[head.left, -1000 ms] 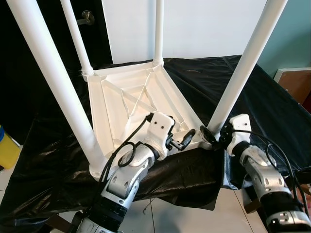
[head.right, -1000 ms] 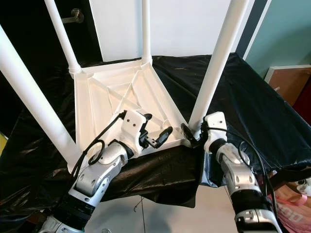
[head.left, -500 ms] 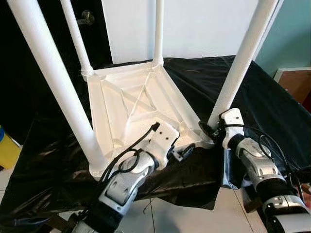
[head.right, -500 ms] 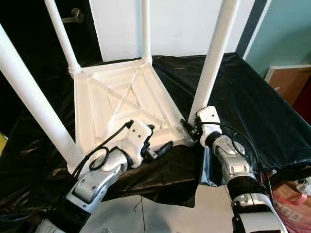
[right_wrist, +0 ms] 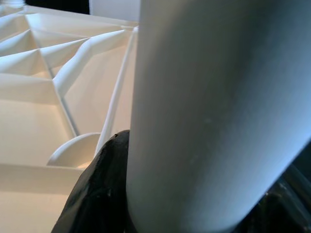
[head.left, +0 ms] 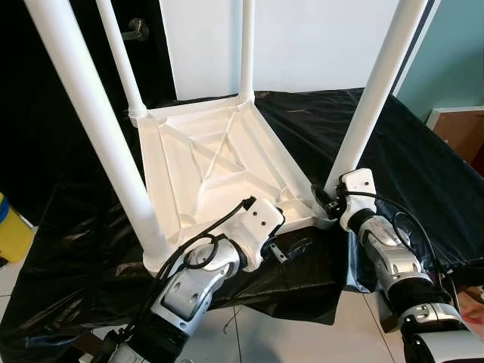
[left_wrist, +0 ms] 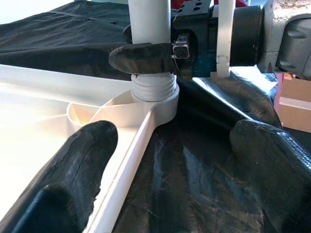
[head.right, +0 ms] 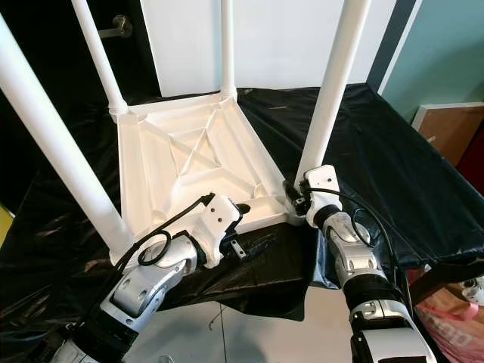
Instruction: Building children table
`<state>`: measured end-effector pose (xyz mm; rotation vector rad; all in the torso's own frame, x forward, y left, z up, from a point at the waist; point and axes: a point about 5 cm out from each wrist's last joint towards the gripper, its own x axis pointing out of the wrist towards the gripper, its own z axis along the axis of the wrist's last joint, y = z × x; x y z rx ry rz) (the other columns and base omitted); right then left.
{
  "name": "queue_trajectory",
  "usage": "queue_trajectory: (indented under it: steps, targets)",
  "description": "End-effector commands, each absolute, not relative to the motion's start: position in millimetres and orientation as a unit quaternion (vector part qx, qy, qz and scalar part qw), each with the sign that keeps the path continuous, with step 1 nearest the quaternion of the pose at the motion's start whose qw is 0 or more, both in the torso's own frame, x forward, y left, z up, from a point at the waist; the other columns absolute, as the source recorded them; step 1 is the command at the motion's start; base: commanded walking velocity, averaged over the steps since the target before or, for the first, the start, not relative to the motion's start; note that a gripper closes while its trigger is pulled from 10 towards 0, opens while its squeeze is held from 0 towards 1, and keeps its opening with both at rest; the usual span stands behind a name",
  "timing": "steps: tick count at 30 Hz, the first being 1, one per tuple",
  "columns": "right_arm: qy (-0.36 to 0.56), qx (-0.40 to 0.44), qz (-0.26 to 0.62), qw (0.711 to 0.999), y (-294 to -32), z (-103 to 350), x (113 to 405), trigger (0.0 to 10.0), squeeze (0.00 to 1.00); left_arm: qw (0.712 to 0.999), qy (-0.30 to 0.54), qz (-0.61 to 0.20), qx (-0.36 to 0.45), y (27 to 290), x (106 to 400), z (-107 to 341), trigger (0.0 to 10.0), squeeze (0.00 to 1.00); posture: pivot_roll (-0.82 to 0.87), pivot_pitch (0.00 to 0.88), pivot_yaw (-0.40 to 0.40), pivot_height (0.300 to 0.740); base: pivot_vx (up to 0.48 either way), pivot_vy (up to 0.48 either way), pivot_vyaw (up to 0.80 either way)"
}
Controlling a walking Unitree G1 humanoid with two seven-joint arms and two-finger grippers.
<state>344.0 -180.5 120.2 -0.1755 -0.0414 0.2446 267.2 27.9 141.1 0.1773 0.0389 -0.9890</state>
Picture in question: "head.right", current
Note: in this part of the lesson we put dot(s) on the white plastic table leg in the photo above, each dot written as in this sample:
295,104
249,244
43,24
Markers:
228,45
60,144
100,57
334,83

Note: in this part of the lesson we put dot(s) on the black plastic table cover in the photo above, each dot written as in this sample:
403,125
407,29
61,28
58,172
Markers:
401,174

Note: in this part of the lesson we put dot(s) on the yellow plastic item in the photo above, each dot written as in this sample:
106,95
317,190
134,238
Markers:
5,227

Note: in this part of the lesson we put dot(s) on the brown wooden board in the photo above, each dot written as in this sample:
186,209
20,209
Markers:
450,130

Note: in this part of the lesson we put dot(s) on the dark red fabric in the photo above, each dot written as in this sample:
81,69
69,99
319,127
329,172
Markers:
473,162

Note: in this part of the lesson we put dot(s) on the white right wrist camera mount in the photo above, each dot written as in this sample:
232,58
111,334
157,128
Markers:
321,181

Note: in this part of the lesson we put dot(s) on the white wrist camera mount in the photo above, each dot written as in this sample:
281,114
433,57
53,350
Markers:
321,181
218,223

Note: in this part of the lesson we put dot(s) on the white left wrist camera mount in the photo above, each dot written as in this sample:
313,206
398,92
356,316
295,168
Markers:
218,223

